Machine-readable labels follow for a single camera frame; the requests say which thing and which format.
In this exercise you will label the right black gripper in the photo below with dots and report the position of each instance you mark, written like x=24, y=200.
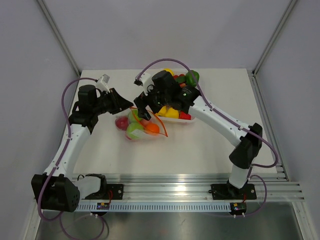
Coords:
x=143, y=101

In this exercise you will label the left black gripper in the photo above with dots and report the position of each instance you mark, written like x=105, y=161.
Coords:
x=119, y=103

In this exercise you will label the pink peach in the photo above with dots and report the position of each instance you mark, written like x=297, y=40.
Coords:
x=144, y=122

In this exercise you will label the orange fruit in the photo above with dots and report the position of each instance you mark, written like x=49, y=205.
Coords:
x=152, y=129

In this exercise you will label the green lime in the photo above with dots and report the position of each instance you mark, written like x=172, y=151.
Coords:
x=133, y=116

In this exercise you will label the clear zip top bag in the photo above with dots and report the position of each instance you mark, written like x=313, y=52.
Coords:
x=144, y=136

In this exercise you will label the green apple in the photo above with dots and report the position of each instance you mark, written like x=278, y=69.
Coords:
x=133, y=130

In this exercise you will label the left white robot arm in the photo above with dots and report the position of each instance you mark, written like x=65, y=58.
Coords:
x=54, y=189

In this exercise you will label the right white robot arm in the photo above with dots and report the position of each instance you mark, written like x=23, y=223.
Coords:
x=245, y=138

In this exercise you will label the red strawberry bunch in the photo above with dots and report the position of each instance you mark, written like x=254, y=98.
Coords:
x=179, y=76

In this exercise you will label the yellow pepper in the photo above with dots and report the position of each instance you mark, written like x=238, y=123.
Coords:
x=162, y=112

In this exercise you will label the green leaf with stem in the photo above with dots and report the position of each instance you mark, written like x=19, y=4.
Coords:
x=181, y=80

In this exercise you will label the yellow pear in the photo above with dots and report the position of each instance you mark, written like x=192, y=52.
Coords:
x=172, y=113

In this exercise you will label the yellow lemon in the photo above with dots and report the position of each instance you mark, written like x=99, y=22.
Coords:
x=169, y=71

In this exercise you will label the red wrinkled fruit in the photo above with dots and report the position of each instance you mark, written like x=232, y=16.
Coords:
x=184, y=116

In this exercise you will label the white plastic basket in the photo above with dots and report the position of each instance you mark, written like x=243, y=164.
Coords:
x=177, y=119

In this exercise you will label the green bell pepper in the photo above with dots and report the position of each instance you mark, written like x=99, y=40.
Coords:
x=192, y=78

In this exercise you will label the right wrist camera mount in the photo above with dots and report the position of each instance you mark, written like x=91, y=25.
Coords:
x=145, y=81

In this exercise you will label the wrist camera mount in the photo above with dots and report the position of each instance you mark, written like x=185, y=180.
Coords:
x=145, y=81
x=102, y=83

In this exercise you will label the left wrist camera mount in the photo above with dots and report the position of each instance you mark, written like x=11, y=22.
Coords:
x=102, y=83

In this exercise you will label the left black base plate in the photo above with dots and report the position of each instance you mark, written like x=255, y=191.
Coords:
x=113, y=192

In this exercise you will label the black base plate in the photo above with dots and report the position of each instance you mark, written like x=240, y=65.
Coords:
x=113, y=192
x=225, y=191

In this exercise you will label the aluminium mounting rail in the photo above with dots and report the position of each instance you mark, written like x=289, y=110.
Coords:
x=195, y=187

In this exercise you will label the white slotted cable duct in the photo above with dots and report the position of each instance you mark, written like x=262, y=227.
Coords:
x=154, y=207

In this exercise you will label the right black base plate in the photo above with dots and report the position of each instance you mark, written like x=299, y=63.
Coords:
x=225, y=191

